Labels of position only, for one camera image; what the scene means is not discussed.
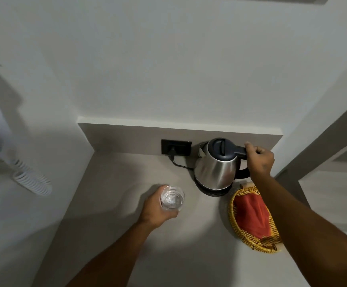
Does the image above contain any person's right hand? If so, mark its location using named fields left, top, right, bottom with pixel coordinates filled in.
left=244, top=142, right=275, bottom=180

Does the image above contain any person's left hand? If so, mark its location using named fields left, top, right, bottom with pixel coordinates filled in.
left=138, top=184, right=179, bottom=230

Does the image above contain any clear drinking glass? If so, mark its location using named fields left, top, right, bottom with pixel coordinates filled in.
left=160, top=185, right=185, bottom=211

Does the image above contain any stainless steel electric kettle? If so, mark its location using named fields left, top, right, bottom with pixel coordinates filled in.
left=194, top=138, right=251, bottom=191

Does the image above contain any person's left forearm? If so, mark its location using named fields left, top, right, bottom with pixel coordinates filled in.
left=66, top=219, right=156, bottom=287

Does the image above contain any person's right forearm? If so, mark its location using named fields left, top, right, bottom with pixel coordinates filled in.
left=251, top=173, right=347, bottom=287

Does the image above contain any black kettle base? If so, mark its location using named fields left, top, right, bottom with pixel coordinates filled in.
left=195, top=179, right=232, bottom=197

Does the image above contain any red cloth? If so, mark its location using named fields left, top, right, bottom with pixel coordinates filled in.
left=234, top=193, right=273, bottom=240

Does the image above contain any yellow wicker basket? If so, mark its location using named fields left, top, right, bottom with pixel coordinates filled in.
left=228, top=185, right=282, bottom=254

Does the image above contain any black power cable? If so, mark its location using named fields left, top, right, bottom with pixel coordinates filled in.
left=170, top=150, right=194, bottom=171

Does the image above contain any black wall socket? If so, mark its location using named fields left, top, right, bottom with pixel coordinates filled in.
left=161, top=139, right=192, bottom=156

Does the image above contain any white coiled cord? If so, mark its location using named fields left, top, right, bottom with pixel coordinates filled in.
left=11, top=160, right=53, bottom=197

